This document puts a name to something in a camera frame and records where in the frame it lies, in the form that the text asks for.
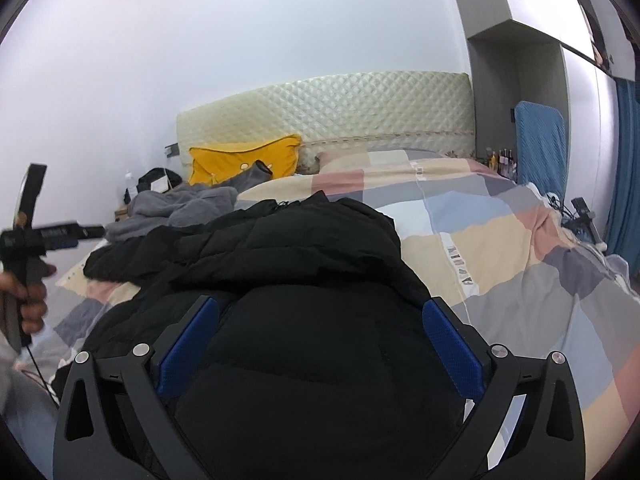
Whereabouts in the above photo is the yellow pillow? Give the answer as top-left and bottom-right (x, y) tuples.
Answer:
(187, 134), (304, 187)

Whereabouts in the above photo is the pink grey pillow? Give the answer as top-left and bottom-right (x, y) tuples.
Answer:
(315, 147), (446, 171)

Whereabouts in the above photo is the grey wardrobe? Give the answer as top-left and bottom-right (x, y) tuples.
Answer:
(442, 0), (640, 221)

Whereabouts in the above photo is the black down jacket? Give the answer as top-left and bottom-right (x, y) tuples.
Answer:
(52, 192), (483, 480)

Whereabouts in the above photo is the checked pastel duvet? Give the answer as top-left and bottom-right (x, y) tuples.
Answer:
(52, 147), (640, 480)

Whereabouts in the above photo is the cream quilted headboard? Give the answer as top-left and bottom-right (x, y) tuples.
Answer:
(175, 71), (475, 176)

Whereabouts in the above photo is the grey fleece garment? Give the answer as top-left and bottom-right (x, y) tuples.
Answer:
(106, 183), (240, 244)

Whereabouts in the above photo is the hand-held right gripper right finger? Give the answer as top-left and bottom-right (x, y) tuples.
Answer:
(421, 296), (587, 480)

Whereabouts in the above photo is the person's left hand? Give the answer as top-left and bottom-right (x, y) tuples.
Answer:
(0, 262), (58, 337)

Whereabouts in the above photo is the dark grey sock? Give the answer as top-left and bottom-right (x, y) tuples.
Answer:
(220, 160), (274, 189)

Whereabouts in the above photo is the blue towel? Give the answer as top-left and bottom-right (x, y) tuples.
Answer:
(514, 101), (568, 196)

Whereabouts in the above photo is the blue curtain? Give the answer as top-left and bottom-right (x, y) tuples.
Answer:
(602, 77), (640, 261)

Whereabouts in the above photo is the black tripod device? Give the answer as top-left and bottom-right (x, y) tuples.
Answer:
(570, 197), (603, 246)

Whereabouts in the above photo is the cluster of small bottles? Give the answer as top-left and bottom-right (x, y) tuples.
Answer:
(482, 146), (516, 179)

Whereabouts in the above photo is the black cable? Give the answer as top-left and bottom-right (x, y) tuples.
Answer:
(24, 337), (62, 408)

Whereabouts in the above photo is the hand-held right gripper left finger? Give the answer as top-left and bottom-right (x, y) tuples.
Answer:
(52, 295), (221, 480)

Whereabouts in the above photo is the black bag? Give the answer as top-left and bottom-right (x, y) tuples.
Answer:
(136, 167), (183, 194)

